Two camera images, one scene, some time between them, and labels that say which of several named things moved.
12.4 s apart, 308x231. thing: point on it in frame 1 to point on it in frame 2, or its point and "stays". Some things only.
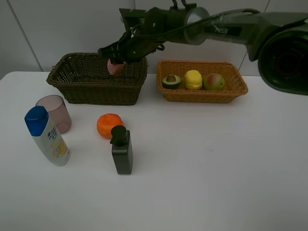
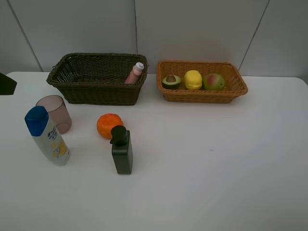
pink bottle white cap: x=115 y=69 to x=134 y=76
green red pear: x=213 y=82 stays
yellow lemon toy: x=193 y=80 stays
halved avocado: x=171 y=82 stays
